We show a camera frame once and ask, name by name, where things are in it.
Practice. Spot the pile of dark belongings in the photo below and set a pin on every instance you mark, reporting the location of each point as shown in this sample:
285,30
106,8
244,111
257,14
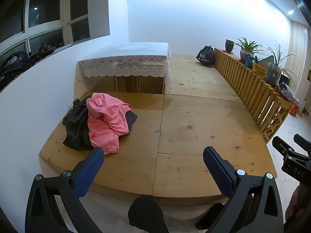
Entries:
14,63

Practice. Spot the long-leaved potted plant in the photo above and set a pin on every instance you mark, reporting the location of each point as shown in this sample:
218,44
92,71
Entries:
279,60

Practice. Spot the potted plant in pale pot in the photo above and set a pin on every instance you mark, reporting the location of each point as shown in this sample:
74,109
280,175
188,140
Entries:
246,53

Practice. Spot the black box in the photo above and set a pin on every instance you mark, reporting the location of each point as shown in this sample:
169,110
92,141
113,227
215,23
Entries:
284,79

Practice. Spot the dark grey pants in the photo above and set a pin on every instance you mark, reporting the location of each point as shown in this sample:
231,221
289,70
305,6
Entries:
75,131

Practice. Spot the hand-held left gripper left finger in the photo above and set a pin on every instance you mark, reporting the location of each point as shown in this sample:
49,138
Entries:
86,172

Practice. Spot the white lace cloth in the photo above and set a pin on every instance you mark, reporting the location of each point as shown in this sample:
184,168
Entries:
126,51

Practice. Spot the wooden cabinet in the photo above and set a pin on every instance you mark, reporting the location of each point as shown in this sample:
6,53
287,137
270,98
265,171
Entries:
150,83

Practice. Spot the grey board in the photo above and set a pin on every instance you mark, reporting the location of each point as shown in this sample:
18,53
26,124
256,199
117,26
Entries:
267,62

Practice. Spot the yellow basket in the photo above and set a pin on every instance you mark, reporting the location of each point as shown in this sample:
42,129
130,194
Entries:
259,70

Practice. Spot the white-framed window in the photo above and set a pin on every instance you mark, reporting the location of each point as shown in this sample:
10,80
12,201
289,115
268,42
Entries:
46,2

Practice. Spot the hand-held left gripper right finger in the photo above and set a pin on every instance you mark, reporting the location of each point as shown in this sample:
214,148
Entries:
216,172

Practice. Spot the wooden slatted rack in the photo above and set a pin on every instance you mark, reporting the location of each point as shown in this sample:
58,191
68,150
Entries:
243,77

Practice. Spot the dark brown garment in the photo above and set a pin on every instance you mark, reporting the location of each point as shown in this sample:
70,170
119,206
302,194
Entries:
75,104

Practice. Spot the clear plastic bag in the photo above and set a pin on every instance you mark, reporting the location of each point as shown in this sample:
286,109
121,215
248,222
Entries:
288,92

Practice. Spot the beige curtain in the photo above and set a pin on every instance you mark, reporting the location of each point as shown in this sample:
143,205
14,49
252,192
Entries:
298,38

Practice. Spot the person's black-clad leg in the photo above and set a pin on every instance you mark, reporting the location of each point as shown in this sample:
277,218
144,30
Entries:
145,213

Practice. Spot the wooden platform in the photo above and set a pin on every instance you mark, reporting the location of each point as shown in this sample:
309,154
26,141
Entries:
194,116

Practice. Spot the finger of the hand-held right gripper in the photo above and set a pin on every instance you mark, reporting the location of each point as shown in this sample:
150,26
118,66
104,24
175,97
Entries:
302,142
284,153

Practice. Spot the person's right hand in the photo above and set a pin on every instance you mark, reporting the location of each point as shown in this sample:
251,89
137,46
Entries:
297,206

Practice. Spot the blue container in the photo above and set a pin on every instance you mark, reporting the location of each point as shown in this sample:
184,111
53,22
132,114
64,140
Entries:
249,61

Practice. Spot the dark ceramic vase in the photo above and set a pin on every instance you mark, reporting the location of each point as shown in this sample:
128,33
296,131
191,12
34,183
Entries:
229,45

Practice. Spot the pink shirt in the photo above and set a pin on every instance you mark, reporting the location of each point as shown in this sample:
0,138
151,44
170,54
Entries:
104,116

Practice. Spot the round ceiling light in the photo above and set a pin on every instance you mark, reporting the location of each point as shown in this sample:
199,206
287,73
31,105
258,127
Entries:
290,12

